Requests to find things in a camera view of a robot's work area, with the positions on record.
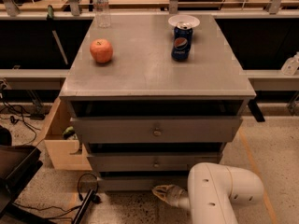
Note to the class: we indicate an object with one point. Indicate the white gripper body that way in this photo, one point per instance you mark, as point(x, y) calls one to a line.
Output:
point(177, 196)

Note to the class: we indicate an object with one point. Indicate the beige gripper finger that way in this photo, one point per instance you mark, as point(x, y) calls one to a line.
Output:
point(163, 188)
point(161, 194)

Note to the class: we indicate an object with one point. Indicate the grey bottom drawer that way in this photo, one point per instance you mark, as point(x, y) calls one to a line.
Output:
point(140, 180)

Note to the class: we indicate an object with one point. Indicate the grey drawer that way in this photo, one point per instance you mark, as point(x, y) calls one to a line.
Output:
point(149, 162)
point(151, 130)
point(140, 180)

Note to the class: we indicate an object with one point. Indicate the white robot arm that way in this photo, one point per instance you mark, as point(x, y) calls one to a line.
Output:
point(211, 191)

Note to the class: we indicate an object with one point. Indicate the grey middle drawer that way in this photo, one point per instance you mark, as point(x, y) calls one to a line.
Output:
point(149, 162)

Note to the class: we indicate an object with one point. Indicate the grey top drawer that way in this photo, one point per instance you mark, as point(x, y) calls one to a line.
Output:
point(151, 130)

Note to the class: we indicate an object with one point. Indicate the grey drawer cabinet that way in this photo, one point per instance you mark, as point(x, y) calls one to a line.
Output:
point(143, 81)

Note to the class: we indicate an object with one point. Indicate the black bar on floor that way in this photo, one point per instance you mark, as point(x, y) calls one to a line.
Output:
point(83, 208)

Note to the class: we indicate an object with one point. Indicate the light wooden box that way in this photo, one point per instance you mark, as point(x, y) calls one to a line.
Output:
point(65, 154)

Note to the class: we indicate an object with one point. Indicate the green object in box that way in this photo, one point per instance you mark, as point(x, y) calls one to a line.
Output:
point(69, 134)

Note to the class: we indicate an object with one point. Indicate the blue pepsi can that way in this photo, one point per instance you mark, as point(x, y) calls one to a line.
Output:
point(183, 32)

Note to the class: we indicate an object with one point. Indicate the black chair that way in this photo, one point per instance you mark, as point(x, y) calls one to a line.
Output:
point(18, 165)

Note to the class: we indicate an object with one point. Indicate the red apple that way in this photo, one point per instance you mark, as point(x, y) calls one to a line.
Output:
point(101, 50)

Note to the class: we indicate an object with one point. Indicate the white bowl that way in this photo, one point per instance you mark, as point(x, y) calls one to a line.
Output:
point(174, 20)

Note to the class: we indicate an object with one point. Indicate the clear plastic water bottle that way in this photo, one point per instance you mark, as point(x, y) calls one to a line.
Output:
point(102, 13)

